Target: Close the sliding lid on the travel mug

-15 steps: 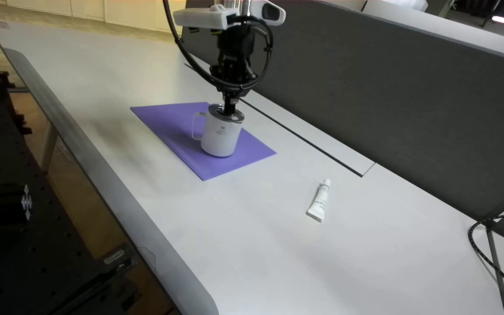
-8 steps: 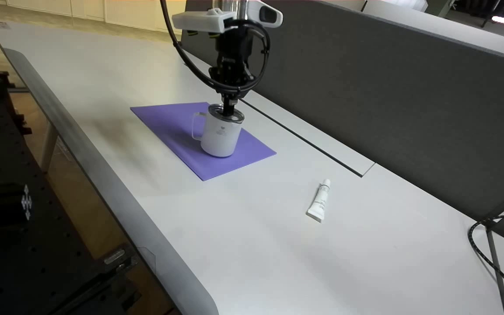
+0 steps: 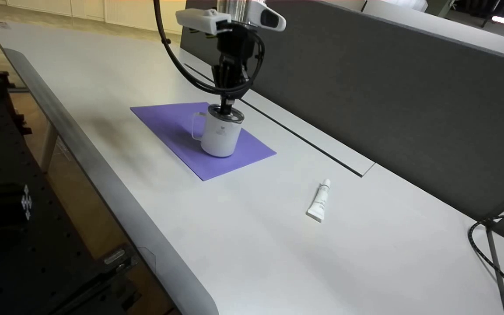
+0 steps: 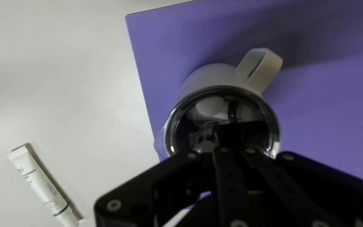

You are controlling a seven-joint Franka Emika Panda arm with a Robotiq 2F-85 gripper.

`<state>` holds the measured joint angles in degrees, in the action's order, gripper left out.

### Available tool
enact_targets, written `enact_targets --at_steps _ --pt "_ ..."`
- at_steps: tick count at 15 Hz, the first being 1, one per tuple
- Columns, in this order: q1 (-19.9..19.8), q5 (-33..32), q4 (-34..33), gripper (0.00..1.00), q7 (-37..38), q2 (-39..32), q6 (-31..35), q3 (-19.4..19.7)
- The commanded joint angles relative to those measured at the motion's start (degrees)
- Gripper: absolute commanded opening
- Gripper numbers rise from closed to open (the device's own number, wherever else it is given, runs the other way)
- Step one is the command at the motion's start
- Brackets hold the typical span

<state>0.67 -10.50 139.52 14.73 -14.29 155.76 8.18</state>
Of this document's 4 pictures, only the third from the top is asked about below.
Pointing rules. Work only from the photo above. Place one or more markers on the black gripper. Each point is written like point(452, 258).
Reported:
point(235, 55)

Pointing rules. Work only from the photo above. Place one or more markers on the white travel mug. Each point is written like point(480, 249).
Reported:
point(219, 137)

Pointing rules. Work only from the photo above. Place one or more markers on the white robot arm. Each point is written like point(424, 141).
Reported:
point(257, 15)

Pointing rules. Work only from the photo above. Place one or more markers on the purple paper mat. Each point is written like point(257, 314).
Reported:
point(165, 120)

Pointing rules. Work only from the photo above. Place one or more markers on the small white tube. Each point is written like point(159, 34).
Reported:
point(319, 202)

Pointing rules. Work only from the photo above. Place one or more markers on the beige cabinets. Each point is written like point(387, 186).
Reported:
point(88, 8)

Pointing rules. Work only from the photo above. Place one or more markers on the grey table leg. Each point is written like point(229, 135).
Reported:
point(49, 149)

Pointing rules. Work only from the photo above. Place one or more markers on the dark grey partition panel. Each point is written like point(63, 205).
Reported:
point(410, 99)

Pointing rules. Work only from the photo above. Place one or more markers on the black breadboard table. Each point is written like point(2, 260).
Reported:
point(7, 233)

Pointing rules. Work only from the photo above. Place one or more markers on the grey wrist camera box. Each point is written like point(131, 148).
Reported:
point(200, 20)

